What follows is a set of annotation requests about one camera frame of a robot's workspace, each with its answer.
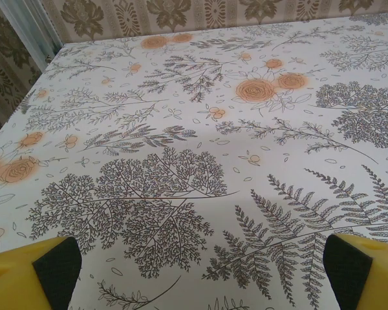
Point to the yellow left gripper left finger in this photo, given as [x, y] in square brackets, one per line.
[16, 274]

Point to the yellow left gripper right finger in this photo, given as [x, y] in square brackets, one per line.
[368, 274]

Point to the aluminium frame post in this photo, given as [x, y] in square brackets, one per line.
[35, 29]

